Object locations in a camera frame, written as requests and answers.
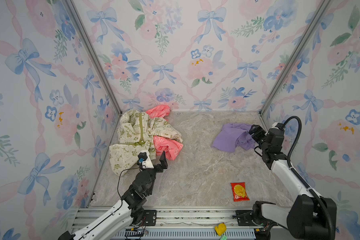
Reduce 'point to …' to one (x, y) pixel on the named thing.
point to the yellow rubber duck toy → (221, 229)
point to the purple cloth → (233, 135)
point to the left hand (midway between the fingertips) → (156, 152)
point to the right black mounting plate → (244, 218)
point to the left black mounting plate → (149, 218)
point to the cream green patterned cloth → (136, 130)
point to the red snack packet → (239, 191)
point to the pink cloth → (172, 148)
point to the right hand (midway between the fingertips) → (256, 128)
